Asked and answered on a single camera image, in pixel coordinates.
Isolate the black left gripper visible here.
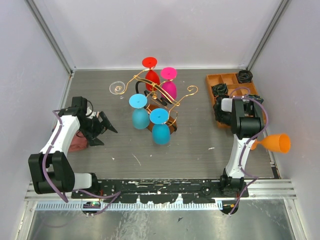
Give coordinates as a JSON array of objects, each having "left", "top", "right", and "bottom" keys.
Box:
[{"left": 79, "top": 111, "right": 117, "bottom": 146}]

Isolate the red wine glass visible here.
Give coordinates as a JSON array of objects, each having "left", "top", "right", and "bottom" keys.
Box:
[{"left": 142, "top": 56, "right": 160, "bottom": 85}]

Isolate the magenta wine glass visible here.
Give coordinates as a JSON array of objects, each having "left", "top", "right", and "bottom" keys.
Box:
[{"left": 160, "top": 67, "right": 178, "bottom": 100}]

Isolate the orange wine glass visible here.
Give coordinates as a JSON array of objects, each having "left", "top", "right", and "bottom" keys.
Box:
[{"left": 251, "top": 133, "right": 291, "bottom": 154}]

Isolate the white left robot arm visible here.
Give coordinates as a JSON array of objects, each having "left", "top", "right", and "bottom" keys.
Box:
[{"left": 28, "top": 96, "right": 117, "bottom": 199}]

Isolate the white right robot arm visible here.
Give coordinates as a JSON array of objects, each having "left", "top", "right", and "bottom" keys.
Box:
[{"left": 219, "top": 96, "right": 266, "bottom": 197}]

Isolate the light blue wine glass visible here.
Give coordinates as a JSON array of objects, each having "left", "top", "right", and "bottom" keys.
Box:
[{"left": 129, "top": 93, "right": 150, "bottom": 130}]

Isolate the clear wine glass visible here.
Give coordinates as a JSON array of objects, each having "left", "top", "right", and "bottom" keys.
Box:
[{"left": 109, "top": 81, "right": 126, "bottom": 100}]

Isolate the wooden rack base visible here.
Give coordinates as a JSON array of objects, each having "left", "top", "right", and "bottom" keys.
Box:
[{"left": 144, "top": 104, "right": 178, "bottom": 134}]

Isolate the pink cloth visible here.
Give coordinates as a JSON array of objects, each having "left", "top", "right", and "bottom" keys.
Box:
[{"left": 52, "top": 124, "right": 90, "bottom": 153}]

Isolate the rolled dark orange-patterned tie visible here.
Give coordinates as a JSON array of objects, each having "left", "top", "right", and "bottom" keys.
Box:
[{"left": 213, "top": 99, "right": 231, "bottom": 126}]

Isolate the rolled dark green tie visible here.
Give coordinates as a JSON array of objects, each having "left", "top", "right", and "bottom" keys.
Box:
[{"left": 211, "top": 83, "right": 229, "bottom": 97}]

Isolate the wooden compartment tray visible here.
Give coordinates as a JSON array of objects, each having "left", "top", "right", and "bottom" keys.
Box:
[{"left": 205, "top": 72, "right": 258, "bottom": 130}]

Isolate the rolled black tie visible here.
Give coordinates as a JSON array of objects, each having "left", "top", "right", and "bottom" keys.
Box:
[{"left": 236, "top": 69, "right": 253, "bottom": 84}]

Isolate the gold wire glass rack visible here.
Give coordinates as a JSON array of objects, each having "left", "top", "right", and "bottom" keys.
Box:
[{"left": 120, "top": 67, "right": 199, "bottom": 126}]

